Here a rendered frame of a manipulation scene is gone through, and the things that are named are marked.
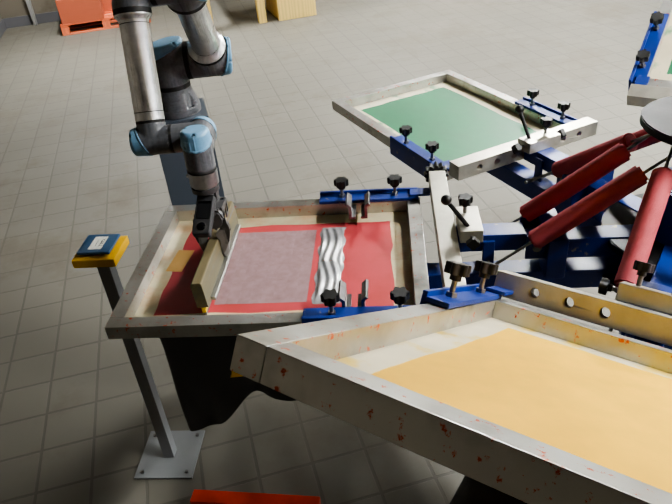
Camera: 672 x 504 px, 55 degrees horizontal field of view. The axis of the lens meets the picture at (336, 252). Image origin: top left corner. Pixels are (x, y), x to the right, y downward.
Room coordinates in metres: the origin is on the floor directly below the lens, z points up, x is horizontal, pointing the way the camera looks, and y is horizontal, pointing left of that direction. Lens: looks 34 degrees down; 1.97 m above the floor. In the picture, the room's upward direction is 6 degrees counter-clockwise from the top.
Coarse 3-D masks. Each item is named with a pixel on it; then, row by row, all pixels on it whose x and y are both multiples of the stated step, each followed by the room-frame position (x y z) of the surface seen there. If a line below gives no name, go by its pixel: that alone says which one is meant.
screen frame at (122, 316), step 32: (160, 224) 1.69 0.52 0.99; (416, 224) 1.55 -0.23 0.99; (160, 256) 1.56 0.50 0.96; (416, 256) 1.39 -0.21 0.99; (128, 288) 1.38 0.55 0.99; (416, 288) 1.26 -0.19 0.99; (128, 320) 1.24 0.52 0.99; (160, 320) 1.23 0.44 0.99; (192, 320) 1.22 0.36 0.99; (224, 320) 1.21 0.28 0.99; (256, 320) 1.20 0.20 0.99; (288, 320) 1.18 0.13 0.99
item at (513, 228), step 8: (488, 224) 1.43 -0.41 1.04; (496, 224) 1.43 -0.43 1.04; (504, 224) 1.43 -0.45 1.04; (512, 224) 1.42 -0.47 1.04; (520, 224) 1.42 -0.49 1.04; (488, 232) 1.40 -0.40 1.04; (496, 232) 1.39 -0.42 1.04; (504, 232) 1.39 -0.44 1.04; (512, 232) 1.39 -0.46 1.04; (520, 232) 1.38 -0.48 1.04; (496, 240) 1.38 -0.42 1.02; (504, 240) 1.38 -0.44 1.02; (512, 240) 1.38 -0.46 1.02; (520, 240) 1.37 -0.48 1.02; (464, 248) 1.39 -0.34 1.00; (480, 248) 1.39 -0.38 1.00; (496, 248) 1.38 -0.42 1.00; (504, 248) 1.38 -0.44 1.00; (512, 248) 1.38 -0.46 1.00
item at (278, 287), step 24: (288, 264) 1.47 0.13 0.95; (312, 264) 1.46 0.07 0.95; (360, 264) 1.43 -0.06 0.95; (384, 264) 1.42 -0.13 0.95; (168, 288) 1.41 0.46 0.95; (240, 288) 1.38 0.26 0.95; (264, 288) 1.37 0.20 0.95; (288, 288) 1.36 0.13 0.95; (312, 288) 1.35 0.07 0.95; (360, 288) 1.33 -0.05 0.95; (384, 288) 1.32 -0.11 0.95; (168, 312) 1.31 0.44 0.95; (192, 312) 1.30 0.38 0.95; (216, 312) 1.29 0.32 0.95; (240, 312) 1.28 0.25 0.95
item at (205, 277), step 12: (228, 204) 1.66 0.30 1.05; (228, 216) 1.60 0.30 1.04; (216, 240) 1.47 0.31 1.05; (204, 252) 1.42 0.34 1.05; (216, 252) 1.43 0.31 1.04; (204, 264) 1.36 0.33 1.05; (216, 264) 1.41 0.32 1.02; (204, 276) 1.31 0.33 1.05; (216, 276) 1.39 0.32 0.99; (192, 288) 1.28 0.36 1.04; (204, 288) 1.29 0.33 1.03; (204, 300) 1.28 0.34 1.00
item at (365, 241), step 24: (192, 240) 1.64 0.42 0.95; (240, 240) 1.62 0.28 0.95; (264, 240) 1.60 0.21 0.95; (288, 240) 1.59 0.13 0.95; (312, 240) 1.58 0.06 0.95; (360, 240) 1.55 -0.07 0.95; (384, 240) 1.54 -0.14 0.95; (192, 264) 1.51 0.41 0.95; (240, 264) 1.49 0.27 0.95; (264, 264) 1.48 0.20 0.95
